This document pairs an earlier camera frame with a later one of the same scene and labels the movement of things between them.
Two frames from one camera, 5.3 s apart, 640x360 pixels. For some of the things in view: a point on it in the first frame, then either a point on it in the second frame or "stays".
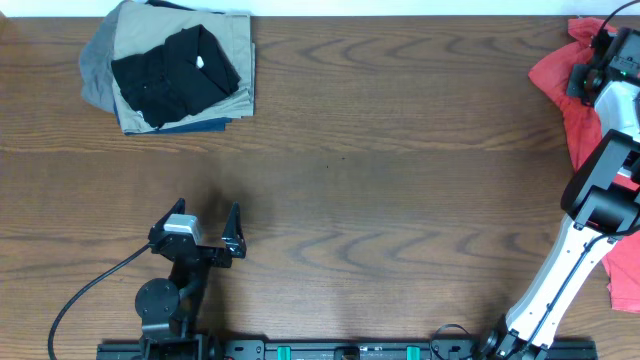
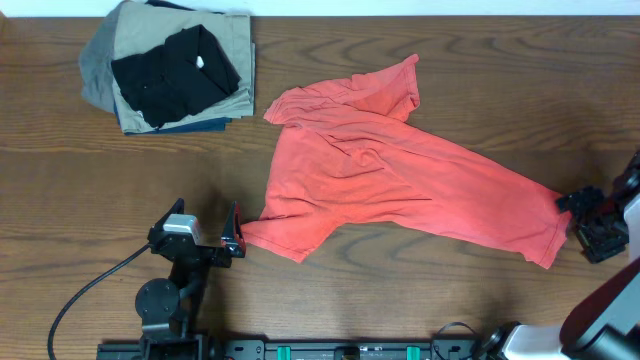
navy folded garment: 201,126 stays
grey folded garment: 96,61 stays
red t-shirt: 584,147 → 345,154
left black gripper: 201,251 stays
